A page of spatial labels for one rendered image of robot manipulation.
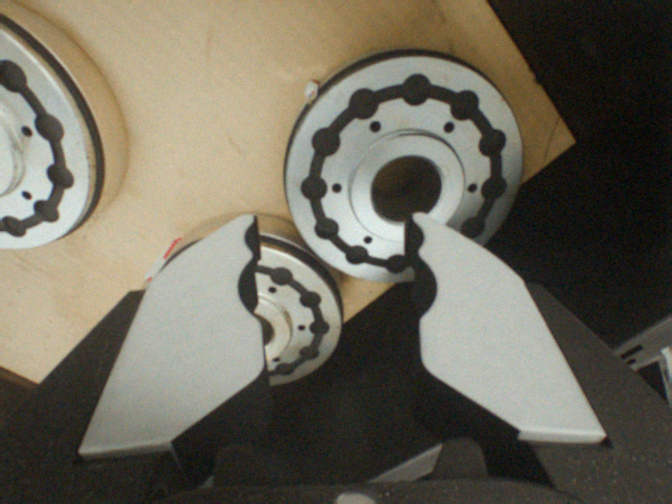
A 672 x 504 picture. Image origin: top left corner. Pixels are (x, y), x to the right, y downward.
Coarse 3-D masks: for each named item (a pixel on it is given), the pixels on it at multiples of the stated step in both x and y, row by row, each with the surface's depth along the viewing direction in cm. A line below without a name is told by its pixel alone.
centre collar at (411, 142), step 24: (384, 144) 13; (408, 144) 14; (432, 144) 14; (360, 168) 14; (456, 168) 14; (360, 192) 14; (456, 192) 15; (360, 216) 15; (384, 216) 15; (432, 216) 15
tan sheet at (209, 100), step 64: (64, 0) 14; (128, 0) 14; (192, 0) 14; (256, 0) 14; (320, 0) 14; (384, 0) 14; (448, 0) 14; (128, 64) 15; (192, 64) 15; (256, 64) 15; (320, 64) 15; (512, 64) 15; (128, 128) 16; (192, 128) 16; (256, 128) 17; (128, 192) 18; (192, 192) 18; (256, 192) 18; (0, 256) 20; (64, 256) 20; (128, 256) 20; (0, 320) 22; (64, 320) 22
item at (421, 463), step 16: (656, 304) 11; (640, 320) 11; (656, 320) 10; (608, 336) 11; (624, 336) 11; (640, 336) 11; (656, 336) 11; (624, 352) 11; (640, 352) 11; (656, 352) 11; (416, 448) 14; (432, 448) 14; (384, 464) 15; (400, 464) 14; (416, 464) 14; (432, 464) 14; (352, 480) 15; (368, 480) 15; (384, 480) 15; (400, 480) 15
